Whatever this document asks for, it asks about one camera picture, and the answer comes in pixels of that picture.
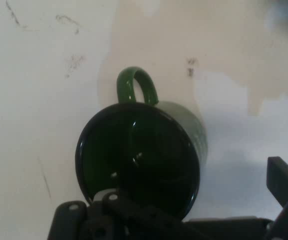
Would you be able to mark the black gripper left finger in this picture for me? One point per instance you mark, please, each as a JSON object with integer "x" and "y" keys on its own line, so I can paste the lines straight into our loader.
{"x": 103, "y": 220}

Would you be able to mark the dark green mug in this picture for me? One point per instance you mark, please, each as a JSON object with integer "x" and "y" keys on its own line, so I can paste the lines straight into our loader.
{"x": 133, "y": 140}

